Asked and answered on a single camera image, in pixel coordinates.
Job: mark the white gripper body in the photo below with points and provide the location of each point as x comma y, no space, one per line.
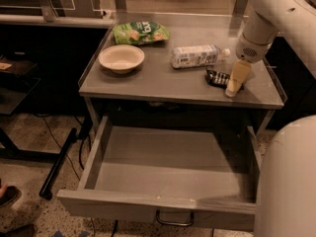
249,50

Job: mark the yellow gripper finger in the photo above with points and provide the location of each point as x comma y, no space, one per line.
238,75

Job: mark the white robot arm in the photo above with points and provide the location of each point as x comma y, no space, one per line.
284,32

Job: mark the grey open top drawer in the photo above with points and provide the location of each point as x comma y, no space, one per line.
132,172

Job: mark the clear plastic water bottle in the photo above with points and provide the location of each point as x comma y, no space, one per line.
197,55

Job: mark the grey metal cabinet table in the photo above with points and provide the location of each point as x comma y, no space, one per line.
158,81

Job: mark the green chip bag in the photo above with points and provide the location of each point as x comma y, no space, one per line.
140,33

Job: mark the white paper bowl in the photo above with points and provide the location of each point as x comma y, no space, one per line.
121,59

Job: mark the black side desk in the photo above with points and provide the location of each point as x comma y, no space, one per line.
16,83

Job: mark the black desk leg base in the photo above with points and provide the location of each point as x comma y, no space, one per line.
45,191

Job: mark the dark shoe upper left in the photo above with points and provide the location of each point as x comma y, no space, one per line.
8,194

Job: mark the dark shoe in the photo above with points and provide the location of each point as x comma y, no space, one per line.
8,194
25,231

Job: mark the dark shoe lower left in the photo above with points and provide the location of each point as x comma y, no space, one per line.
25,231

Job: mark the black metal drawer handle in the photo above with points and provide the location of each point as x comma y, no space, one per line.
175,218

